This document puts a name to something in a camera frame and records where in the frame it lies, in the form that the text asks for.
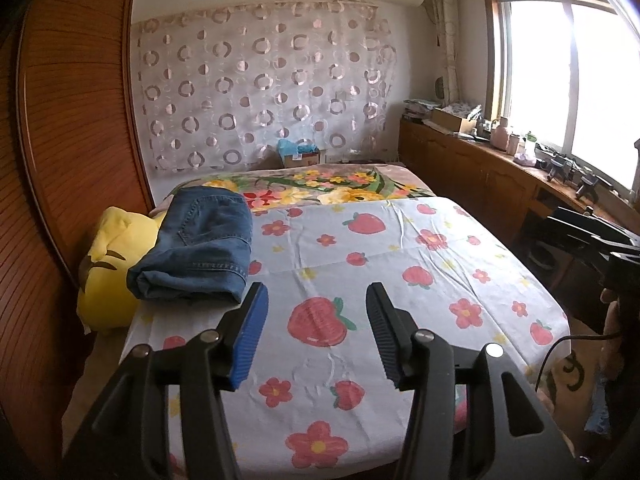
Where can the person's right hand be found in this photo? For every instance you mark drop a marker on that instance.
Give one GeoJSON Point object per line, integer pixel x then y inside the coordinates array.
{"type": "Point", "coordinates": [611, 359]}

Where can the floral pink blanket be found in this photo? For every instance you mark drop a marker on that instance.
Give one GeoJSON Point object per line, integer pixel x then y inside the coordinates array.
{"type": "Point", "coordinates": [327, 184]}

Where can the pink circle patterned curtain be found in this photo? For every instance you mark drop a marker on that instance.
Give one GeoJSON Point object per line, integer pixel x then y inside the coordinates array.
{"type": "Point", "coordinates": [224, 88]}

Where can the blue denim jeans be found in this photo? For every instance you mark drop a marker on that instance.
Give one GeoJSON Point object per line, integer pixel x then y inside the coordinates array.
{"type": "Point", "coordinates": [202, 249]}

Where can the cardboard box on cabinet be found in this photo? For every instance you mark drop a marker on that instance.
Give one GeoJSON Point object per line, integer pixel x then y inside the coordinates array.
{"type": "Point", "coordinates": [452, 122]}

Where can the white strawberry bed sheet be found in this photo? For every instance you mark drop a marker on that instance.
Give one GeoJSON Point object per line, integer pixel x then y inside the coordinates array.
{"type": "Point", "coordinates": [317, 403]}

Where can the wooden sideboard cabinet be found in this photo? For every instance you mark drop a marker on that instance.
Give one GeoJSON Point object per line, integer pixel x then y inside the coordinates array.
{"type": "Point", "coordinates": [507, 199]}

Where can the yellow plush toy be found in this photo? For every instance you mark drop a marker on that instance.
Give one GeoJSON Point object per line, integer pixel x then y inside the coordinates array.
{"type": "Point", "coordinates": [122, 238]}

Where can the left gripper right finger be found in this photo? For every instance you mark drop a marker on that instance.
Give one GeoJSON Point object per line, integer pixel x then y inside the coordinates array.
{"type": "Point", "coordinates": [392, 329]}

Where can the window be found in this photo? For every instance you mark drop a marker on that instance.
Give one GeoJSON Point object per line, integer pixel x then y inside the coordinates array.
{"type": "Point", "coordinates": [567, 73]}

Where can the pink bottle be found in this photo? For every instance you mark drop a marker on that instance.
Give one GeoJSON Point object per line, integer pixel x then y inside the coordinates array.
{"type": "Point", "coordinates": [499, 136]}

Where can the wooden wardrobe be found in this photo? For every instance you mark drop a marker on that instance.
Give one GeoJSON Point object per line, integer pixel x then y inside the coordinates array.
{"type": "Point", "coordinates": [69, 149]}

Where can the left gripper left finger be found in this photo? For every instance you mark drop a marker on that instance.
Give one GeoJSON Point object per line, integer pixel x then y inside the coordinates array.
{"type": "Point", "coordinates": [240, 331]}

